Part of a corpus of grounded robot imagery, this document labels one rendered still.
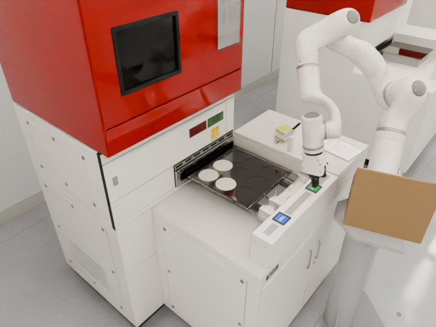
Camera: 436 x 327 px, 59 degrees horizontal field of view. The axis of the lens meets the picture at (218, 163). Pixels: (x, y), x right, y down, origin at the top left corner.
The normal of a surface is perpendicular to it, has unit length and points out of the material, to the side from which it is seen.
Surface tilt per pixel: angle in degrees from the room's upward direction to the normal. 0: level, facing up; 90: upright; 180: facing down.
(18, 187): 90
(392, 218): 90
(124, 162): 90
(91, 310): 0
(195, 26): 90
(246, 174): 0
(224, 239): 0
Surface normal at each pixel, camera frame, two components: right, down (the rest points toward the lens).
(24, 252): 0.00, -0.82
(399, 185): -0.38, 0.53
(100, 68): 0.76, 0.37
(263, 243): -0.65, 0.44
